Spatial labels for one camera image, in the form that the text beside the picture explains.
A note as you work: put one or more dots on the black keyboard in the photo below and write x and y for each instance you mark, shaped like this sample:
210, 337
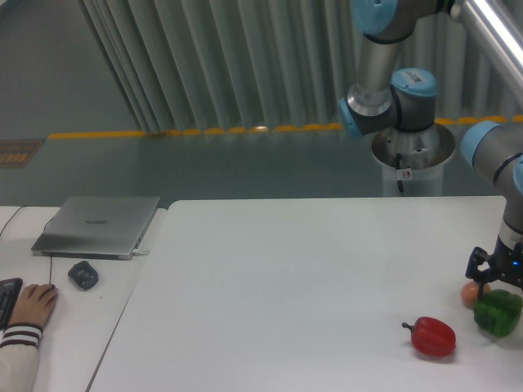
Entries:
9, 292

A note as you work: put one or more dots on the cream striped sleeve forearm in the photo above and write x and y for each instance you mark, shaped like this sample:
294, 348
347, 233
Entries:
19, 356

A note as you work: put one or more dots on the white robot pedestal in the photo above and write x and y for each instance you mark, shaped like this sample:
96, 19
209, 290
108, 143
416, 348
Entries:
413, 164

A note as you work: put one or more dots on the brown egg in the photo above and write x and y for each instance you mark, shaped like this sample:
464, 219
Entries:
469, 294

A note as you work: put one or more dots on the pale pleated curtain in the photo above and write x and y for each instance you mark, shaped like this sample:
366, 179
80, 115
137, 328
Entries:
242, 64

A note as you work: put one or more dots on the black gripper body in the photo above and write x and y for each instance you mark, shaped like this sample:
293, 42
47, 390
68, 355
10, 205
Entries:
505, 264

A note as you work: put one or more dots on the green toy pepper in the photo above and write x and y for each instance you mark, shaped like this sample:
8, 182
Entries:
498, 312

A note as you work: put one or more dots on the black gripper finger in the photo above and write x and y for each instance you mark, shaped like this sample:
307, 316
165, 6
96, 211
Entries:
480, 276

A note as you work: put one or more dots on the red toy pepper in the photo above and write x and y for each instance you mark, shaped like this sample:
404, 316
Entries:
431, 337

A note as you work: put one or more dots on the white laptop dongle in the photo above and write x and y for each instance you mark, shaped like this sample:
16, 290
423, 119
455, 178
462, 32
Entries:
140, 252

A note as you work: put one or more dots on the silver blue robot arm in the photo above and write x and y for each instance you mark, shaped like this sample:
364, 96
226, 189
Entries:
397, 107

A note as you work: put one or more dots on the person's right hand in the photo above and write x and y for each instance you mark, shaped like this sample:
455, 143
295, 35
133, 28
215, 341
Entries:
34, 306

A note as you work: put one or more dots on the silver closed laptop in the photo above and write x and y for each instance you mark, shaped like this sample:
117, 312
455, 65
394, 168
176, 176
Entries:
107, 228

